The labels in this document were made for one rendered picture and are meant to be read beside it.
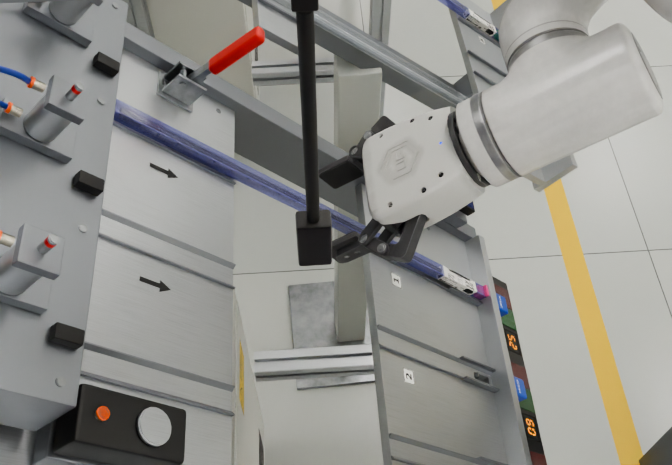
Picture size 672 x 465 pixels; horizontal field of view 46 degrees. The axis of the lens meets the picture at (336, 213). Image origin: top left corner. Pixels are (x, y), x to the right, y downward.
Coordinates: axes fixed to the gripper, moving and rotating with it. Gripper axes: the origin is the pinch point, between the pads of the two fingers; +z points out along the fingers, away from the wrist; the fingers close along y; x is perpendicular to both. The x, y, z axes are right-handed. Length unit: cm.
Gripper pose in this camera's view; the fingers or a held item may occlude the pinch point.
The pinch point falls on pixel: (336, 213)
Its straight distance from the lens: 78.2
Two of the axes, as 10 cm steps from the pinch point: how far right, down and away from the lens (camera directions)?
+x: 5.8, 4.4, 6.8
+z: -8.1, 3.9, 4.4
